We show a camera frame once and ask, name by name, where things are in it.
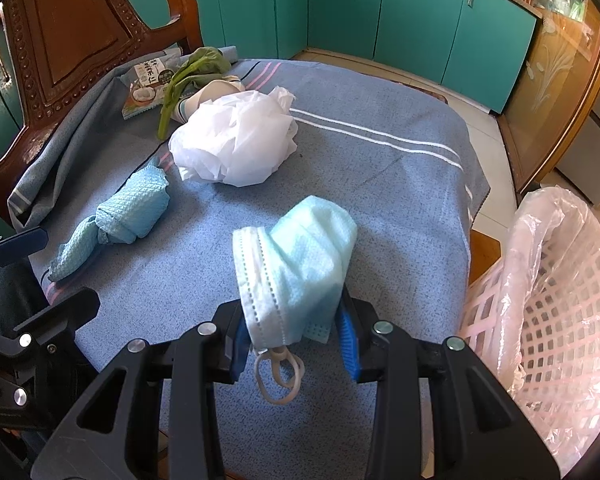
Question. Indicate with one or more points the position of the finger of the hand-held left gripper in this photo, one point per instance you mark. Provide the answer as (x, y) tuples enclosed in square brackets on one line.
[(20, 245), (60, 320)]

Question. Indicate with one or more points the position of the blue knotted cloth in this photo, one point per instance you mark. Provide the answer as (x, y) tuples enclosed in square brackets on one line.
[(125, 210)]

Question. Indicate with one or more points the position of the green leafy vegetable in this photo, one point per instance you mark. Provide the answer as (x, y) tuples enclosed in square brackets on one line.
[(200, 65)]

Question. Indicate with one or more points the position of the teal lower cabinets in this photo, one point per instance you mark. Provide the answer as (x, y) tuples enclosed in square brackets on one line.
[(380, 20)]

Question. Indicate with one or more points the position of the person's left leg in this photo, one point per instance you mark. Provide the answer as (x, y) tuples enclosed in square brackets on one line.
[(5, 295)]

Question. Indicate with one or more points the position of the crumpled white plastic bag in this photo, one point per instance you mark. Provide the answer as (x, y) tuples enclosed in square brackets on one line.
[(235, 140)]

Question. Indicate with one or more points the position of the white plastic mesh basket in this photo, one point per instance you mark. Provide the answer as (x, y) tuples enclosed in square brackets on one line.
[(555, 340)]

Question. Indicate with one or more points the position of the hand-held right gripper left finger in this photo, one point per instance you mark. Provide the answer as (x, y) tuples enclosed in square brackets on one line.
[(237, 355)]

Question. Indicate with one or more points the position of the glass sliding door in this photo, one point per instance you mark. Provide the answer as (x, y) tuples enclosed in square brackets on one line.
[(560, 70)]

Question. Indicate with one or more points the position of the blue striped blanket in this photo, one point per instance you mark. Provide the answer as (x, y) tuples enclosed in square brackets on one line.
[(380, 210)]

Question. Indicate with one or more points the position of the blue face mask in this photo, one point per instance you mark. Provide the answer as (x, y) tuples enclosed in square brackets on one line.
[(295, 260)]

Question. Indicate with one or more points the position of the green white snack box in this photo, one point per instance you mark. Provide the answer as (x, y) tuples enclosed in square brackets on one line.
[(145, 85)]

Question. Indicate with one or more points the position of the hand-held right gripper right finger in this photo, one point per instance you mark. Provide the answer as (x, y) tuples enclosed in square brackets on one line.
[(349, 345)]

